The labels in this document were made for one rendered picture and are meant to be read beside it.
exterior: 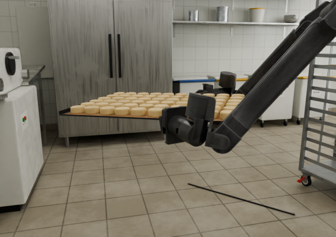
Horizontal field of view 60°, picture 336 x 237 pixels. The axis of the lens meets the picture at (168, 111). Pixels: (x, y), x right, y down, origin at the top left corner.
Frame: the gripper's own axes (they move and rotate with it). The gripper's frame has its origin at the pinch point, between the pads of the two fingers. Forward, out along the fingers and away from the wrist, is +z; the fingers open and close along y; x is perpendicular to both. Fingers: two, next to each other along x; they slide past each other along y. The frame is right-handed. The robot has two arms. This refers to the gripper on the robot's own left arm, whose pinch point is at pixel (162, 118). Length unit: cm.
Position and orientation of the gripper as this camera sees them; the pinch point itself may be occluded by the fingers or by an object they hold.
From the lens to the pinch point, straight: 87.7
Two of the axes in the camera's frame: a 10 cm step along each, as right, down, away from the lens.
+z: -4.7, -1.9, 8.6
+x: 8.9, -1.0, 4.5
